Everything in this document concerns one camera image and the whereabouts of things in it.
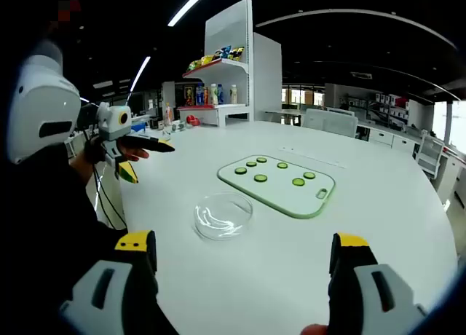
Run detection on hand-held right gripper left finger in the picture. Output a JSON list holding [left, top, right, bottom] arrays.
[[60, 229, 179, 335]]

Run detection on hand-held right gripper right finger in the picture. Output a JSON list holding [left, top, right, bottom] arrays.
[[327, 232, 429, 335]]

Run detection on clear glass petri dish lid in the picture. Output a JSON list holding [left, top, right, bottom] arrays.
[[192, 192, 254, 240]]

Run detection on clear glass petri dish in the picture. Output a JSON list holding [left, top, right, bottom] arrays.
[[193, 194, 254, 242]]

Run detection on group of cucumber slices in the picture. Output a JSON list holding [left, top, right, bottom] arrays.
[[234, 156, 317, 188]]

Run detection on person's left hand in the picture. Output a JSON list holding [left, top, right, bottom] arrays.
[[84, 136, 150, 165]]

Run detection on person's right hand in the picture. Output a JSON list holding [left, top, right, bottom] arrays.
[[301, 323, 331, 335]]

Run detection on straight ceiling light strip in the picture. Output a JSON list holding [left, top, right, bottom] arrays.
[[167, 0, 216, 27], [129, 55, 152, 94]]

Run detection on row of snack packets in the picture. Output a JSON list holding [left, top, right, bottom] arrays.
[[186, 45, 245, 73]]

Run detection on white display shelf unit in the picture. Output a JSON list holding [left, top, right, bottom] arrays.
[[176, 0, 283, 128]]

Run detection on white green-edged cutting board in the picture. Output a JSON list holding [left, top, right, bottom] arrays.
[[217, 154, 336, 220]]

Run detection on white low cabinet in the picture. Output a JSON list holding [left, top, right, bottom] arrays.
[[358, 122, 419, 157]]

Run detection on white mesh office chair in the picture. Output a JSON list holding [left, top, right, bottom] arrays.
[[302, 108, 360, 138]]

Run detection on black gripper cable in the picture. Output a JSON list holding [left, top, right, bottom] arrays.
[[91, 165, 128, 230]]

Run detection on table cable slot cover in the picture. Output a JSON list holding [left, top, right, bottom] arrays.
[[278, 146, 346, 169]]

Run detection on wall display shelf with boxes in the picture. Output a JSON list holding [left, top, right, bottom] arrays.
[[363, 90, 409, 125]]

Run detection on curved ceiling light rail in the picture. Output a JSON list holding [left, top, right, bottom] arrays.
[[254, 8, 460, 52]]

